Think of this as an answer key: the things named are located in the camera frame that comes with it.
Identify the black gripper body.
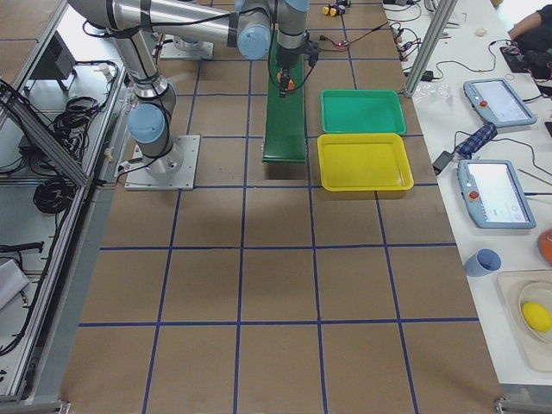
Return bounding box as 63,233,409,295
276,47,302,90

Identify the lower teach pendant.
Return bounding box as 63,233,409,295
457,160,536,229

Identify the green plastic tray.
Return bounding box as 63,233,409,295
320,90,406,135

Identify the orange cylinder labeled 4680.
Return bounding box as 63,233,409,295
277,71,295,92

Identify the yellow plastic tray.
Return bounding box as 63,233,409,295
317,133,414,192

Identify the blue checkered cloth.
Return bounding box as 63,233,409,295
454,122,498,160

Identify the yellow lemon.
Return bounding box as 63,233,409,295
521,301,551,333

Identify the aluminium frame post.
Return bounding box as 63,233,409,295
404,0,457,97

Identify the teach pendant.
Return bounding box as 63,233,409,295
457,160,536,229
462,78,537,129

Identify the red black power cable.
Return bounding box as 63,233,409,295
318,19,392,51

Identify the blue plastic cup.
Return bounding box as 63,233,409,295
464,248,502,277

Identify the upper teach pendant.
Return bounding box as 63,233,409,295
462,78,537,129

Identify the orange bowl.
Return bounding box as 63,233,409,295
536,229,552,266

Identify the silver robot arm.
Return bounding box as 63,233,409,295
141,1,317,98
70,1,309,166

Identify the beige tray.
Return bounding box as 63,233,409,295
495,269,552,373

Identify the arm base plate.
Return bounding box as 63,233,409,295
124,135,201,191
160,36,214,60

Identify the green conveyor belt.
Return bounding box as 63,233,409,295
262,30,306,163

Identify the yellow push button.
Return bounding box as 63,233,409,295
322,3,342,17

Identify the black power adapter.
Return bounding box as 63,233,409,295
432,151,454,176

